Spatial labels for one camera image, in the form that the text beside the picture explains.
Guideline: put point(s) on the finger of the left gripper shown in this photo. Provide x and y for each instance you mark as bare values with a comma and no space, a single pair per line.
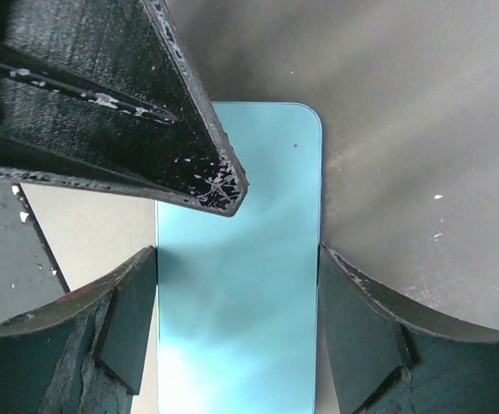
103,96

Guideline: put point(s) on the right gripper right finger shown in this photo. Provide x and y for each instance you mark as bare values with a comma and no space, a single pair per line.
391,354

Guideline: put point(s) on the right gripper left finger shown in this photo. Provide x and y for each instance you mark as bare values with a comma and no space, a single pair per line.
84,352

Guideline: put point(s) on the teal blue phone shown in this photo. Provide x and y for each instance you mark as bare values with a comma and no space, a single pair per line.
237,296

